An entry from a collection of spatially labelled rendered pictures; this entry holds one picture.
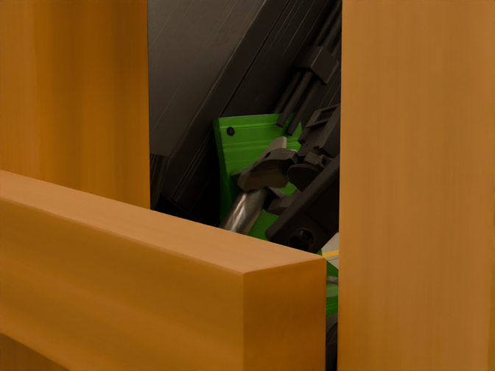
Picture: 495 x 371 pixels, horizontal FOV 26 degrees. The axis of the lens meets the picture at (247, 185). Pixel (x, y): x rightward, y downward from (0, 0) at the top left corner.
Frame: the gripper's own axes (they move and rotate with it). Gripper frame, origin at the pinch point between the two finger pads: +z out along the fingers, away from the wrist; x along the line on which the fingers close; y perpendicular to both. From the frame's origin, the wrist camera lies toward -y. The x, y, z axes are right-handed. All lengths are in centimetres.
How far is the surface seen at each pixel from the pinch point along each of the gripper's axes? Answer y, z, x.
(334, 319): -18.9, -27.6, 2.8
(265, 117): 9.8, 2.4, 2.7
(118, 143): -18.7, -24.8, 23.8
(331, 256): 224, 375, -249
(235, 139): 5.0, 2.4, 4.4
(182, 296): -34, -47, 24
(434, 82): -25, -60, 26
